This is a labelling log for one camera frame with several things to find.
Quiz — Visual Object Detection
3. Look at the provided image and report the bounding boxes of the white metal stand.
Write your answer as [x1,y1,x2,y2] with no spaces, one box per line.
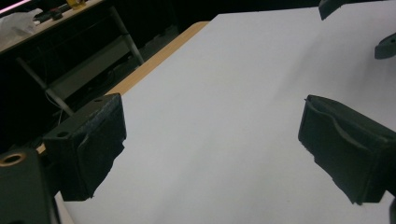
[0,0,146,118]

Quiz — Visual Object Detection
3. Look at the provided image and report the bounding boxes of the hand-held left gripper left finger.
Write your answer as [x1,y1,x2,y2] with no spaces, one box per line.
[43,92,127,203]

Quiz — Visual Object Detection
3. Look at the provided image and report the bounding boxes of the pink light strip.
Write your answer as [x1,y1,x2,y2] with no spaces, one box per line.
[0,0,32,15]

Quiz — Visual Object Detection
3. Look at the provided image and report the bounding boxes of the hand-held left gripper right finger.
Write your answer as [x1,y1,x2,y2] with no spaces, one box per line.
[297,94,396,205]

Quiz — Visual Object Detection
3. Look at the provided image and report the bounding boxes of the white crumpled bag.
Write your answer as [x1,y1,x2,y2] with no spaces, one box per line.
[0,8,43,35]

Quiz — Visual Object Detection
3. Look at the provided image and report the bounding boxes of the small yellow item on desk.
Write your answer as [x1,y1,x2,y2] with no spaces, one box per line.
[66,0,88,9]

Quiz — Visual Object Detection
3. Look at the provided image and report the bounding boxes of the small black items on desk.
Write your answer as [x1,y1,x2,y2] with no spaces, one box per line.
[33,7,64,25]

